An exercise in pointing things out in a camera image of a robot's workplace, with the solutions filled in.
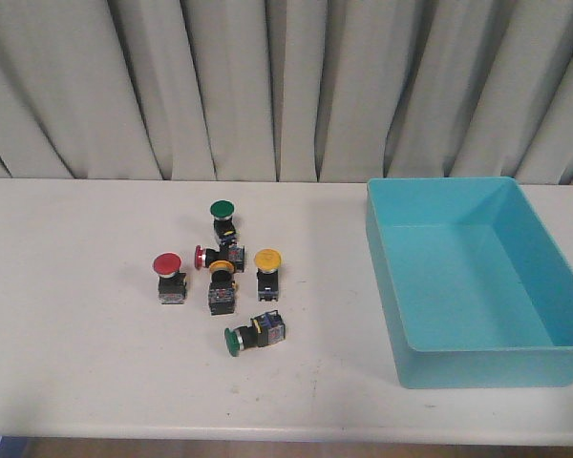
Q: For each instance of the lying yellow push button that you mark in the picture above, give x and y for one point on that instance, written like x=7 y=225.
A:
x=222 y=288

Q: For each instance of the red push button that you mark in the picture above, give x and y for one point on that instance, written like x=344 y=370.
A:
x=235 y=254
x=172 y=284

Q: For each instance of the lying red push button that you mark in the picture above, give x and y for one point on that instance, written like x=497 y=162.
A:
x=235 y=254

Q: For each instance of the lying green push button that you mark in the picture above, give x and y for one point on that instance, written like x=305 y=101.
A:
x=264 y=330

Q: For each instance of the grey pleated curtain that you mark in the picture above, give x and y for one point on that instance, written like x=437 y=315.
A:
x=306 y=91

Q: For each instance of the yellow push button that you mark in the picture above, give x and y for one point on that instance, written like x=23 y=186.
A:
x=222 y=288
x=268 y=262

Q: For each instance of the blue plastic box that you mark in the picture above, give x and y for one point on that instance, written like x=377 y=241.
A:
x=475 y=292

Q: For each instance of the upright green push button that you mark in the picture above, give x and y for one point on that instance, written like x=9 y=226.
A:
x=222 y=212

